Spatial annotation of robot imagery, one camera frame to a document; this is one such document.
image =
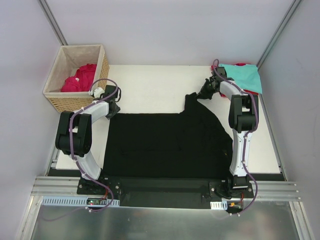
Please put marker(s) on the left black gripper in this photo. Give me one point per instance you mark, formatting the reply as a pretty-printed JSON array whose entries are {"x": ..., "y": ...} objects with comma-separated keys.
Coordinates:
[{"x": 114, "y": 110}]

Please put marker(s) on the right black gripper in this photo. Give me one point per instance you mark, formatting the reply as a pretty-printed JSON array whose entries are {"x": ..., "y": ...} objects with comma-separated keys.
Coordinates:
[{"x": 206, "y": 88}]

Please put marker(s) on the red t-shirt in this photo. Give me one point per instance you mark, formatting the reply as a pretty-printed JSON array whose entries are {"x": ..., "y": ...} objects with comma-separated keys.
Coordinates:
[{"x": 252, "y": 92}]

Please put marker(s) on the teal t-shirt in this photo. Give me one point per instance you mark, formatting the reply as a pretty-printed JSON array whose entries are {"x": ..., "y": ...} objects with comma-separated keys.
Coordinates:
[{"x": 246, "y": 76}]

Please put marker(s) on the wicker basket with liner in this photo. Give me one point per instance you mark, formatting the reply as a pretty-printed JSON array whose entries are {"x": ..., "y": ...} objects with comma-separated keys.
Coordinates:
[{"x": 68, "y": 60}]

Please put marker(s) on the black daisy print t-shirt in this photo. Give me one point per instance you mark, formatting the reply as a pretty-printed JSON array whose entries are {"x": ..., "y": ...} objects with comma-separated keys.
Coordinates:
[{"x": 191, "y": 144}]

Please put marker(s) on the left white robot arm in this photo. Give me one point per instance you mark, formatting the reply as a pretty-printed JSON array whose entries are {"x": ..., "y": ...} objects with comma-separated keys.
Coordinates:
[{"x": 74, "y": 132}]

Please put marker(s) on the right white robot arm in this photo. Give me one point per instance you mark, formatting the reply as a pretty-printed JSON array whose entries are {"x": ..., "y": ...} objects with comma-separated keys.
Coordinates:
[{"x": 243, "y": 119}]

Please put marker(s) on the pink t-shirt in basket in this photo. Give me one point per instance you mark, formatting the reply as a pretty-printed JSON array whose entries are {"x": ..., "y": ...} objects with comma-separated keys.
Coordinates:
[{"x": 81, "y": 81}]

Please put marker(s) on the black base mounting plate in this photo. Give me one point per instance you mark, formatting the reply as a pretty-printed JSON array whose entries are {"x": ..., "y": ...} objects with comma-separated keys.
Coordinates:
[{"x": 164, "y": 192}]

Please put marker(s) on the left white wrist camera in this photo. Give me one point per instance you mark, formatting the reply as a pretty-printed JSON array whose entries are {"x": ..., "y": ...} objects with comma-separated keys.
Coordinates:
[{"x": 96, "y": 93}]

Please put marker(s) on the left white cable duct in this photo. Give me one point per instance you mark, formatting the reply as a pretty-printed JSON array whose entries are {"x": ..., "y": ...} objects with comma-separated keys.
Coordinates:
[{"x": 71, "y": 201}]

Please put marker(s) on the white cable duct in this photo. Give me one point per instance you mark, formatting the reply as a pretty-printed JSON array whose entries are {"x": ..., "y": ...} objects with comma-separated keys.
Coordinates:
[
  {"x": 219, "y": 205},
  {"x": 71, "y": 201}
]

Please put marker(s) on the right aluminium frame post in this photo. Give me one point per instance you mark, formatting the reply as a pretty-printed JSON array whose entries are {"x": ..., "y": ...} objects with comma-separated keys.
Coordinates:
[{"x": 295, "y": 4}]

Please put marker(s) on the aluminium frame post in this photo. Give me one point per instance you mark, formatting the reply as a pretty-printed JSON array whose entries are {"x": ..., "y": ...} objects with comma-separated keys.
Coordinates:
[
  {"x": 53, "y": 22},
  {"x": 295, "y": 4}
]

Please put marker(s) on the left aluminium frame post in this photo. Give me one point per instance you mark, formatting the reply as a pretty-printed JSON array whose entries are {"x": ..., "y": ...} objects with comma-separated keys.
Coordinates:
[{"x": 53, "y": 22}]

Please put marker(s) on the right white cable duct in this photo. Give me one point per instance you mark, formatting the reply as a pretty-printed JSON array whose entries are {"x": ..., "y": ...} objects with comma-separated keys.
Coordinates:
[{"x": 219, "y": 205}]

